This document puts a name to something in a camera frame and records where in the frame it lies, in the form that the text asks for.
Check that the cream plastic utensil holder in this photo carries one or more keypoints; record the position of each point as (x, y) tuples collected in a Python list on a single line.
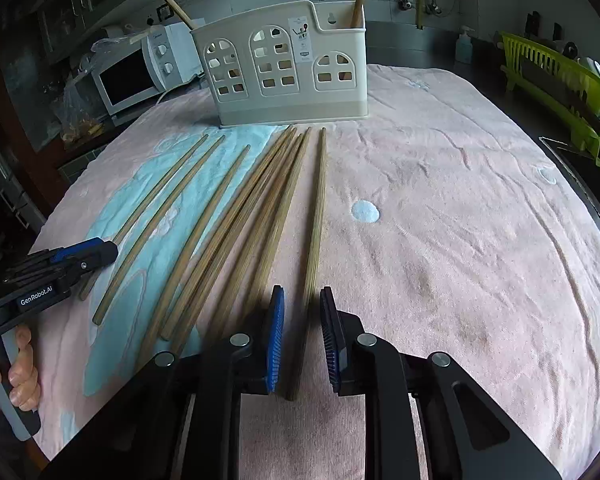
[(280, 105)]

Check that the bunch of wooden chopsticks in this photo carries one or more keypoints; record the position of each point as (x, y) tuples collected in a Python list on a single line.
[(280, 175)]

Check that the white microwave oven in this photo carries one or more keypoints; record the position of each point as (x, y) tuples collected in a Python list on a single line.
[(125, 77)]

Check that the soap dispenser bottle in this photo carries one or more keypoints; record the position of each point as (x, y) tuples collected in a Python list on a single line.
[(463, 50)]

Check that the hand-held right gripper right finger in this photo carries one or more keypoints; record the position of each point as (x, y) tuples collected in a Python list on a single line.
[(330, 340)]

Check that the cream cylindrical object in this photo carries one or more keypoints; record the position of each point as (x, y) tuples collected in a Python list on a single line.
[(141, 36)]

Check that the green plastic dish rack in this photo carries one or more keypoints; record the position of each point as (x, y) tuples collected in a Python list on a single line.
[(542, 57)]

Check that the clear plastic bag with food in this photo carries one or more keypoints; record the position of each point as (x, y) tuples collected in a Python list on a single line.
[(77, 110)]

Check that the crumpled clear plastic bag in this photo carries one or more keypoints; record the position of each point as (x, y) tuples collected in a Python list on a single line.
[(105, 45)]

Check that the black wall outlet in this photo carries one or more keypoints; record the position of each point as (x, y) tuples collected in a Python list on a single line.
[(166, 11)]

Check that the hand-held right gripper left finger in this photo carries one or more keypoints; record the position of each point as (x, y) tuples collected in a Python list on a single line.
[(275, 340)]

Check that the person's left hand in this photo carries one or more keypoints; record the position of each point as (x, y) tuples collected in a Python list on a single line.
[(24, 375)]

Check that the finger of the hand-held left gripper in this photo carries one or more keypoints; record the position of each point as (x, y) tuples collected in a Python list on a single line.
[(75, 251), (100, 257)]

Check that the pink towel with blue print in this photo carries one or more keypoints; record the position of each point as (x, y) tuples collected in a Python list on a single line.
[(455, 210)]

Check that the dark cutting board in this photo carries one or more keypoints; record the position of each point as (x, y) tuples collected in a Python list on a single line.
[(555, 91)]

